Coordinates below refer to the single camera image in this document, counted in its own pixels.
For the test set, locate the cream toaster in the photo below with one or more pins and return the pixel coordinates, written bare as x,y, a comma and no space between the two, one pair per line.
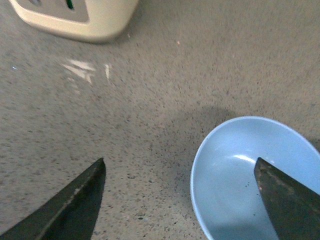
91,21

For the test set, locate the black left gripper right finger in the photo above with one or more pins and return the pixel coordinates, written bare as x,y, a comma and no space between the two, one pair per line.
293,208

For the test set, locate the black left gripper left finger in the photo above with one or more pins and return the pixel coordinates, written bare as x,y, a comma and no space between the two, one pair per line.
71,214

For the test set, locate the blue bowl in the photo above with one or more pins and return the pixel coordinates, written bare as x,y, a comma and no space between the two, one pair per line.
224,192

